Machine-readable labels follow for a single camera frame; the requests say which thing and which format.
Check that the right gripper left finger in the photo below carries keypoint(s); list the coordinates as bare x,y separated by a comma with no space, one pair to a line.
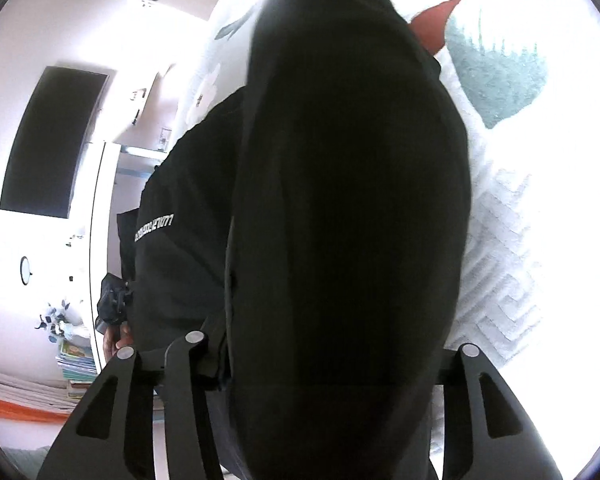
110,434

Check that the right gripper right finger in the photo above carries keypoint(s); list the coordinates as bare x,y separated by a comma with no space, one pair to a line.
487,433

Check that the black garment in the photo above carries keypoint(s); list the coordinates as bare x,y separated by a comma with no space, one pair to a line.
220,230

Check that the left hand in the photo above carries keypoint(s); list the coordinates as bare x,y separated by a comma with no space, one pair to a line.
115,338

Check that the stack of books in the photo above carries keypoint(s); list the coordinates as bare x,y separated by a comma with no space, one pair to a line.
77,367

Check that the green floral bed sheet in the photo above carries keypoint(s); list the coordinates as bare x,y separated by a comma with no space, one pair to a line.
490,259

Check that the teal patterned cushion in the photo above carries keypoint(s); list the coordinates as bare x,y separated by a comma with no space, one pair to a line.
497,60

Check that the black wall television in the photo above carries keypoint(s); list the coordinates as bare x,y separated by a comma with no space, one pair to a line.
44,159

